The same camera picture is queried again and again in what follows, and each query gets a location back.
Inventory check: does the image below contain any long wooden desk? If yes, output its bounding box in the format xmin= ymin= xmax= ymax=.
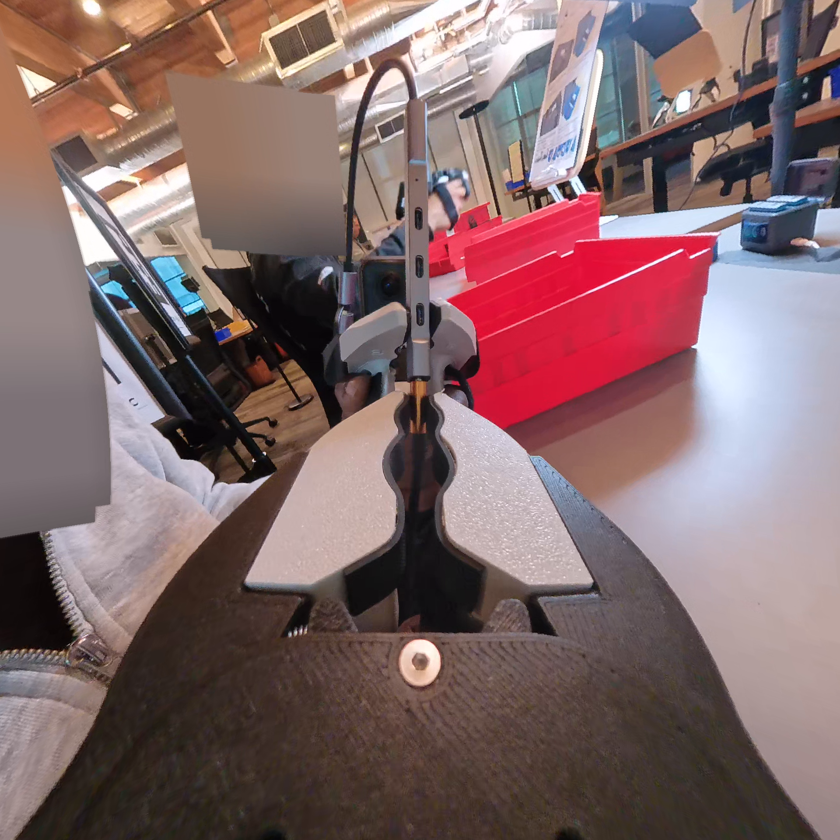
xmin=600 ymin=49 xmax=840 ymax=211

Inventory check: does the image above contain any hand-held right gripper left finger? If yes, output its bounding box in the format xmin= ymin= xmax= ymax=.
xmin=243 ymin=390 xmax=409 ymax=599

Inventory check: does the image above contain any person's left hand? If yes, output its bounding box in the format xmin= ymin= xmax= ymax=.
xmin=333 ymin=375 xmax=395 ymax=427

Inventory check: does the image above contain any black floor lamp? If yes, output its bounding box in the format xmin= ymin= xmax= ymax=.
xmin=459 ymin=101 xmax=503 ymax=198

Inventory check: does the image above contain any person's grey hoodie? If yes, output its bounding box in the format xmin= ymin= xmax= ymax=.
xmin=0 ymin=394 xmax=280 ymax=840

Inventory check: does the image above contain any gold plug usb-c cable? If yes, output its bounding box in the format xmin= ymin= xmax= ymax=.
xmin=406 ymin=379 xmax=431 ymax=526

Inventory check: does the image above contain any blue black device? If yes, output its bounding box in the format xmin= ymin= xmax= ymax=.
xmin=740 ymin=196 xmax=821 ymax=253

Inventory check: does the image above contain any grey usb hub with cable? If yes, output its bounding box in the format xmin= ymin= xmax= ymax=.
xmin=336 ymin=59 xmax=435 ymax=383

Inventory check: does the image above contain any red plastic bin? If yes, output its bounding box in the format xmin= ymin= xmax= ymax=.
xmin=462 ymin=192 xmax=602 ymax=284
xmin=428 ymin=202 xmax=503 ymax=271
xmin=446 ymin=233 xmax=721 ymax=429

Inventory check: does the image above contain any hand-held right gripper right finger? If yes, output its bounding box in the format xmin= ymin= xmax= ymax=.
xmin=428 ymin=392 xmax=596 ymax=601

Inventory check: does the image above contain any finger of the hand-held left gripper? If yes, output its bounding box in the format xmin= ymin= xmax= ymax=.
xmin=338 ymin=302 xmax=410 ymax=382
xmin=430 ymin=302 xmax=478 ymax=370

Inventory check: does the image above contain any grey cube device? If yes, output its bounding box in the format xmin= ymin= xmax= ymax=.
xmin=784 ymin=157 xmax=840 ymax=198

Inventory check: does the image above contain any instruction poster on board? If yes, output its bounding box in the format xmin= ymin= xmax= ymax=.
xmin=528 ymin=0 xmax=610 ymax=191

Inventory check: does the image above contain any dark stand pole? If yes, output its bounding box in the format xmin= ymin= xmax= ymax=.
xmin=771 ymin=0 xmax=807 ymax=198

